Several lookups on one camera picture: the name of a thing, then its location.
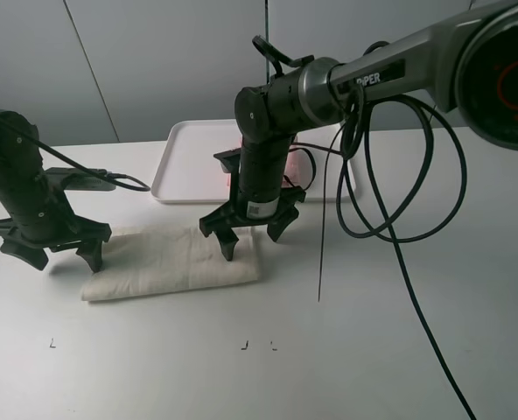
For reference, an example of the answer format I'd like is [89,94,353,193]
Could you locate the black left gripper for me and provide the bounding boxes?
[0,206,111,273]

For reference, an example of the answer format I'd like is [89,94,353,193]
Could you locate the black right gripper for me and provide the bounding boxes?
[199,148,306,262]

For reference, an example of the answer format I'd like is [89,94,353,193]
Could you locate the pink towel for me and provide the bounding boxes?
[281,135,301,188]

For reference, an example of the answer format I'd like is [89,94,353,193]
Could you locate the cream white towel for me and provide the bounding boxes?
[80,226,261,303]

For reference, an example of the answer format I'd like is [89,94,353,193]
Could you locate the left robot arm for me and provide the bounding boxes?
[0,110,111,272]

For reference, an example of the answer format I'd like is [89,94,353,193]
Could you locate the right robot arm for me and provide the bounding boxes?
[199,1,518,260]

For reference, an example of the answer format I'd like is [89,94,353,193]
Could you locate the white rectangular plastic tray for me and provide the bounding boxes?
[151,119,341,204]

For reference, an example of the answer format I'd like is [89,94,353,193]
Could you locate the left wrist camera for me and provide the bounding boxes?
[45,167,116,192]

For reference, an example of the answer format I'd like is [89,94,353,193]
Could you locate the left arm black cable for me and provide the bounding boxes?
[0,63,151,193]

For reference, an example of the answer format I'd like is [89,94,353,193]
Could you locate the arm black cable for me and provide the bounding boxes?
[0,63,151,193]
[252,34,479,420]

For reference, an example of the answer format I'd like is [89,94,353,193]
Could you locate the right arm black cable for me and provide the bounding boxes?
[252,34,479,420]

